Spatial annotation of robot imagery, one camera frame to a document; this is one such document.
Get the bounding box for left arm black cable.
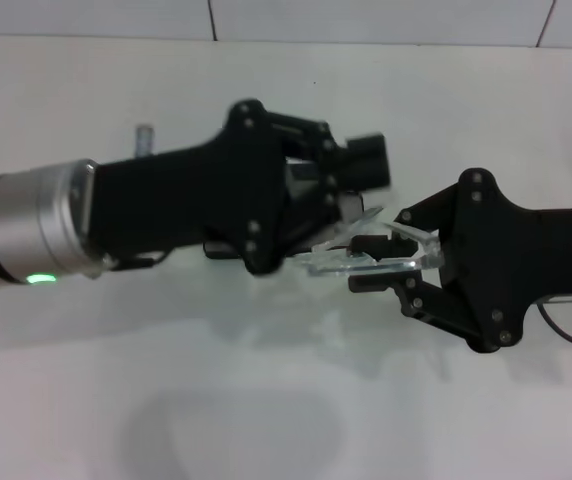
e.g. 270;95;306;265
110;249;170;269

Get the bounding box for clear white glasses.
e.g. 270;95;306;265
293;204;442;279

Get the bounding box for black glasses case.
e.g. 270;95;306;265
203;157;367;261

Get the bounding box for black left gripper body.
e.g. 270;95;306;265
88;98;292;276

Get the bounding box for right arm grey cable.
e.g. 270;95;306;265
538;294;572;349

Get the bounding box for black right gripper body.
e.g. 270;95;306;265
438;168;572;354

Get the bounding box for left gripper silver connector post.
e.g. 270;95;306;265
134;125;156;155

